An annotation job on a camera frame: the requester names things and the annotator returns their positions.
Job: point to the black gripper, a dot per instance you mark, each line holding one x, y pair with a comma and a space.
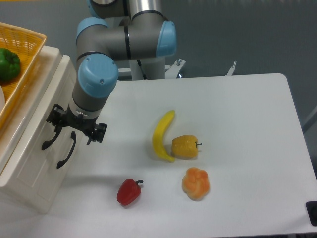
60, 118

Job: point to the black top drawer handle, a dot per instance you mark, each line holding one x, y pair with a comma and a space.
46, 144

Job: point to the black drawer handle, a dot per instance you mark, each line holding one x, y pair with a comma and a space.
70, 146
46, 144

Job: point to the white drawer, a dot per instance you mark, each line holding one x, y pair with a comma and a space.
30, 166

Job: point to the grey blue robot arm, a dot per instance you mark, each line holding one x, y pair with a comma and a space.
117, 30

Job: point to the white drawer cabinet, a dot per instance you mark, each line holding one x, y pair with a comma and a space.
39, 199

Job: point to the yellow banana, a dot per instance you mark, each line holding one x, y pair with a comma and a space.
158, 136

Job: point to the red bell pepper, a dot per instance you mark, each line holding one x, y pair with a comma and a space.
129, 191

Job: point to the green bell pepper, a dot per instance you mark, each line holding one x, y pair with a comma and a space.
9, 65

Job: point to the yellow plastic basket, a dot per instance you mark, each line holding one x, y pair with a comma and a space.
19, 51

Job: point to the yellow bell pepper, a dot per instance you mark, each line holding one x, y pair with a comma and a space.
185, 146

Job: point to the orange braided bread roll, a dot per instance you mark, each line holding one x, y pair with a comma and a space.
196, 183

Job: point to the black device at edge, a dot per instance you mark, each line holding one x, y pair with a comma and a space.
311, 207

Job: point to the black lower drawer handle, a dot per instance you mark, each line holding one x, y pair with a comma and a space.
70, 146

